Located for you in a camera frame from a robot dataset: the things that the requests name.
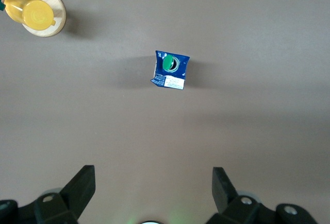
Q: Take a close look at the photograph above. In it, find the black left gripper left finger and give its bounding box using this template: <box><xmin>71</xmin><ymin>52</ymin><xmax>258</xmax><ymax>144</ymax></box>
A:
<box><xmin>33</xmin><ymin>165</ymin><xmax>96</xmax><ymax>224</ymax></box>

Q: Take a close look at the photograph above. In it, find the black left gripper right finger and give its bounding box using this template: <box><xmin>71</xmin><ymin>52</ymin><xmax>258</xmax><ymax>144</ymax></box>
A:
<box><xmin>206</xmin><ymin>167</ymin><xmax>318</xmax><ymax>224</ymax></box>

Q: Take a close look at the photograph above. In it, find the blue milk carton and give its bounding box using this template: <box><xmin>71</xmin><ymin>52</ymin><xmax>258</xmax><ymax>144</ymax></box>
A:
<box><xmin>150</xmin><ymin>50</ymin><xmax>191</xmax><ymax>91</ymax></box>

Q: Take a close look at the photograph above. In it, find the yellow plastic cup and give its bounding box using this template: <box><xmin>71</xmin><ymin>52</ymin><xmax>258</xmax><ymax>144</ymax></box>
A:
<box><xmin>4</xmin><ymin>0</ymin><xmax>57</xmax><ymax>31</ymax></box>

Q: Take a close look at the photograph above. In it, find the wooden mug stand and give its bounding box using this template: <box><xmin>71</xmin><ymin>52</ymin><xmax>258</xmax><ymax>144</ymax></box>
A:
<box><xmin>0</xmin><ymin>0</ymin><xmax>67</xmax><ymax>38</ymax></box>

